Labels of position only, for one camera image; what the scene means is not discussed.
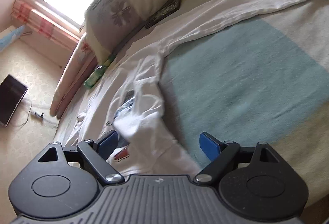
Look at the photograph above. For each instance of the white long sleeve shirt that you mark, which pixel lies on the white long sleeve shirt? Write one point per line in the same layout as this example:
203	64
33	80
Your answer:
192	72

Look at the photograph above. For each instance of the white air conditioner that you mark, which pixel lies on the white air conditioner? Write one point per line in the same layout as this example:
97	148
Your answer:
10	34

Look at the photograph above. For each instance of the pink striped left curtain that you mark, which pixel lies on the pink striped left curtain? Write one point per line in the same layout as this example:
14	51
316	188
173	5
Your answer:
42	25

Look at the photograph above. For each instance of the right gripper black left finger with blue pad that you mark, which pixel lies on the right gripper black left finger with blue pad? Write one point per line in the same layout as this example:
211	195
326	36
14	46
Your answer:
94	156

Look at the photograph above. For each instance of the green glass bottle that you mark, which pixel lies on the green glass bottle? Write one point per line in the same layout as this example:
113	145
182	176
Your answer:
98	73

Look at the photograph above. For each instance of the white power strip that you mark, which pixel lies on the white power strip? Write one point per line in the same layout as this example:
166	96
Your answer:
40	117

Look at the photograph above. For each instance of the pink folded quilt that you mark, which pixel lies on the pink folded quilt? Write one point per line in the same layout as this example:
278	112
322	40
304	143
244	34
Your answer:
80	66

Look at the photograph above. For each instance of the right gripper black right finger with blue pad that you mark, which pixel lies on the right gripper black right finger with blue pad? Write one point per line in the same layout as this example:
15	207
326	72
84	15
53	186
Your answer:
222	156

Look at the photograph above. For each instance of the patchwork floral bed sheet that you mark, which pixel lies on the patchwork floral bed sheet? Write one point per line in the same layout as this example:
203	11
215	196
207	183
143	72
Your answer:
244	85

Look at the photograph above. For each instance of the black flat television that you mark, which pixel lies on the black flat television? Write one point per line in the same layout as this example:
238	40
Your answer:
12	92

